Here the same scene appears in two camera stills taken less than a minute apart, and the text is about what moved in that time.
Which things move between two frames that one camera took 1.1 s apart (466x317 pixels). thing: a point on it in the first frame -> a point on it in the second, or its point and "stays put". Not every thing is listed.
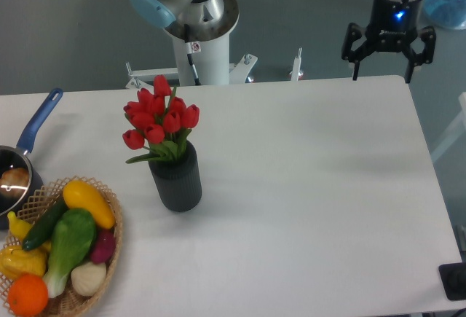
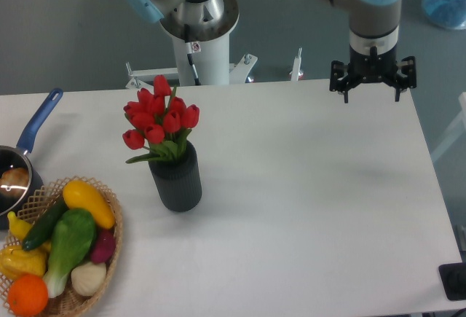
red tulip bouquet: (160, 121) stays put
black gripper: (392, 27) -> (373, 68)
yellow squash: (79, 194) stays put
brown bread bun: (14, 182) stays put
